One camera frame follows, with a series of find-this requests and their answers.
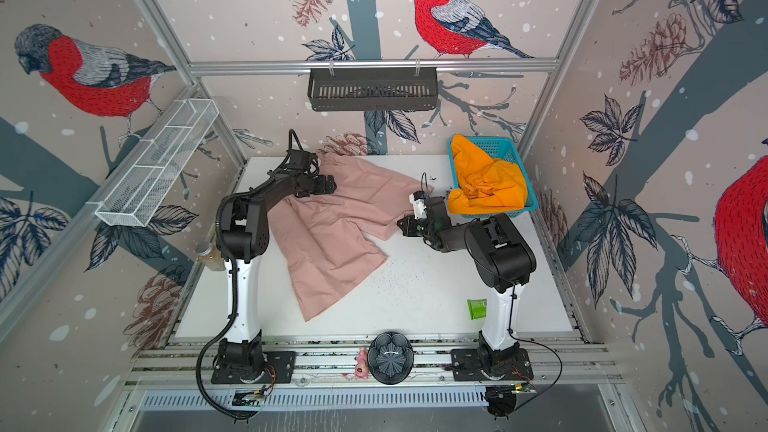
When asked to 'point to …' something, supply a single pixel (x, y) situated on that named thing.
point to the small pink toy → (362, 364)
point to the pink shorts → (325, 235)
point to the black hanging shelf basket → (333, 89)
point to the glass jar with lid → (209, 256)
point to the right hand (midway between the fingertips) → (399, 224)
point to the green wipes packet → (477, 308)
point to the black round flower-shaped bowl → (390, 358)
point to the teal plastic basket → (496, 147)
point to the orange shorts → (486, 186)
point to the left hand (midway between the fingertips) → (324, 184)
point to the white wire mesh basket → (157, 161)
